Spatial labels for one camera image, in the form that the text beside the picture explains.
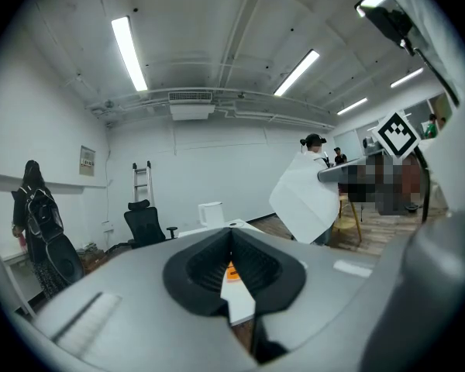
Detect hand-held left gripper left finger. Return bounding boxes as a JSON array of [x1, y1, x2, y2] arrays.
[[5, 226, 257, 372]]

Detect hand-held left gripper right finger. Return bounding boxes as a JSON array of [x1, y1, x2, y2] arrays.
[[232, 227, 388, 372]]

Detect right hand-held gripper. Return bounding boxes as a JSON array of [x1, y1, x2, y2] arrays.
[[317, 110, 425, 216]]

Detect white paper sheet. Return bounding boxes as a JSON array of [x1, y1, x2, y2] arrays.
[[269, 151, 341, 246]]

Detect orange packet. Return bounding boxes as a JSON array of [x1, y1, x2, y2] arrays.
[[224, 260, 240, 285]]

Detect round wooden side table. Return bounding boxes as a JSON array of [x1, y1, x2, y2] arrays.
[[332, 193, 368, 244]]

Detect white ceiling pipes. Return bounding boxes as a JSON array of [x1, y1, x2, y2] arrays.
[[85, 87, 336, 130]]

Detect black headrest office chair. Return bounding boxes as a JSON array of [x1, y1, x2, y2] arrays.
[[114, 198, 178, 250]]

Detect white desk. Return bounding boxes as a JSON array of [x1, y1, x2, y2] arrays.
[[0, 242, 38, 319]]

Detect white kettle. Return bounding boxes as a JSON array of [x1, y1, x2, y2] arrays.
[[198, 201, 226, 231]]

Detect aluminium ladder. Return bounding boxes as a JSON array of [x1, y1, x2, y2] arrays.
[[131, 160, 153, 205]]

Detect white ceiling air conditioner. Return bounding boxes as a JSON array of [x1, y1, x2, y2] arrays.
[[168, 90, 217, 122]]

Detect person in white printed clothing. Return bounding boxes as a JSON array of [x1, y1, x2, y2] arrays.
[[385, 0, 465, 110]]

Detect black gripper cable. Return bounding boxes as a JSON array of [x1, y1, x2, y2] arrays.
[[412, 145, 432, 224]]

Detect grey wall panel box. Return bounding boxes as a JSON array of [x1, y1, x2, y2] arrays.
[[79, 145, 97, 177]]

